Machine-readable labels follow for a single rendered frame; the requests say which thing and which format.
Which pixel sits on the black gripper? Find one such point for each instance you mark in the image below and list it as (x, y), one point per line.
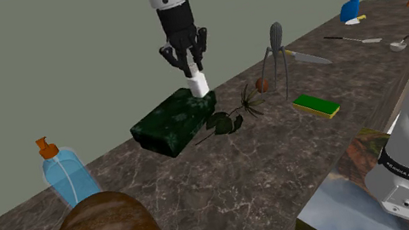
(177, 20)

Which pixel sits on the small white bottle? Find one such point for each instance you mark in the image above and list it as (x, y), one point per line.
(198, 84)

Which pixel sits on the dark green patterned box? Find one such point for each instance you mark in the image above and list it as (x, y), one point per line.
(172, 124)

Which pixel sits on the dark green plant sprig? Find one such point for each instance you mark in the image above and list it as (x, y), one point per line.
(223, 123)

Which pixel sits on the small brown ball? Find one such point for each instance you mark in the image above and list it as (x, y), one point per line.
(262, 85)

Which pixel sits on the grey three-legged citrus juicer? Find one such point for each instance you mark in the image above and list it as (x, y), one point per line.
(276, 36)

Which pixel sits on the green and yellow sponge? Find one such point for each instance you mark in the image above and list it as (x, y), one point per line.
(314, 104)

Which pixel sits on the blue spray bottle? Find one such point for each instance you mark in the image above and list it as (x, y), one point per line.
(350, 9)

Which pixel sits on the small white and yellow tool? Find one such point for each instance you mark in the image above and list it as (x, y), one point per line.
(354, 20)

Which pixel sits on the blue soap dispenser orange pump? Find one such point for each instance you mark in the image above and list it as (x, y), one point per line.
(67, 176)

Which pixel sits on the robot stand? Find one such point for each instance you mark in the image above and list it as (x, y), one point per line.
(342, 200)

